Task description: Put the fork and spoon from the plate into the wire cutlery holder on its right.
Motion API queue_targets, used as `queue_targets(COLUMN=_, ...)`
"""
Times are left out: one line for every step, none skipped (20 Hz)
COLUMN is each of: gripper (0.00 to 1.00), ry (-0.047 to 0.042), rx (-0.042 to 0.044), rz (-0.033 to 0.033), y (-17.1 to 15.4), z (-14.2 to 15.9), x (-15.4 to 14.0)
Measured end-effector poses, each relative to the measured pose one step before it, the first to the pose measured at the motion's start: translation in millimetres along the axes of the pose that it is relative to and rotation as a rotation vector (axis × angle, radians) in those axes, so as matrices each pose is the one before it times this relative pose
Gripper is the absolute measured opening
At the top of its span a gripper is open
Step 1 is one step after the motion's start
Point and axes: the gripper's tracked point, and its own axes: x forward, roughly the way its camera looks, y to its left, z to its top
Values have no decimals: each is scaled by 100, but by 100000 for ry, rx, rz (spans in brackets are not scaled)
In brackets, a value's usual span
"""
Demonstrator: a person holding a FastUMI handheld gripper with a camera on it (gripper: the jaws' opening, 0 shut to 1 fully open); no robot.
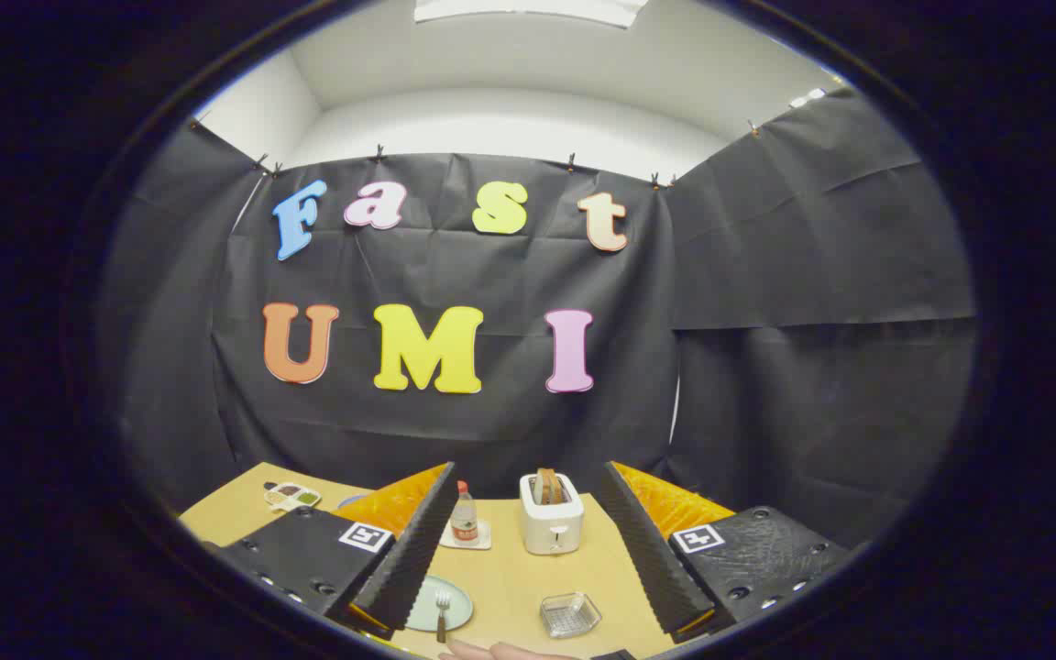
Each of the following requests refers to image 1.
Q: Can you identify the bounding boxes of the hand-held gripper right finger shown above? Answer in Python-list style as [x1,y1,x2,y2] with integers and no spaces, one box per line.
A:
[594,460,854,643]

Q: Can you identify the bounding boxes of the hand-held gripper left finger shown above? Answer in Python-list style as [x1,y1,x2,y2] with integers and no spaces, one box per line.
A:
[203,461,460,641]

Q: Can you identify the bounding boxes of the clear water bottle red cap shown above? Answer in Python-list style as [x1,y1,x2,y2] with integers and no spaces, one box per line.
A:
[450,480,480,545]

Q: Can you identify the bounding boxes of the white square coaster dish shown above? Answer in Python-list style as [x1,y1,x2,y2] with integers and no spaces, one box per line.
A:
[439,519,493,551]

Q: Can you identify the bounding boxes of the pale green plate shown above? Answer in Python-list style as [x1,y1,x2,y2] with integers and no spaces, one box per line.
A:
[404,575,475,633]

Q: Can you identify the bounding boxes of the white toaster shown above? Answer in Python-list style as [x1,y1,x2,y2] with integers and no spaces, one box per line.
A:
[519,470,586,556]

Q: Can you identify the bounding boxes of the white divided condiment dish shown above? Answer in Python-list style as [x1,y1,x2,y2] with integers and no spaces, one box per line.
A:
[263,481,322,512]

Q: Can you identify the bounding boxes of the ceiling light panel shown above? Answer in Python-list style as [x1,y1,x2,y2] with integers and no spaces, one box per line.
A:
[413,0,650,30]

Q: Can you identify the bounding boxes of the metal wire basket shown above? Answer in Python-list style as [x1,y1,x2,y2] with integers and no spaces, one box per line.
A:
[540,592,602,640]

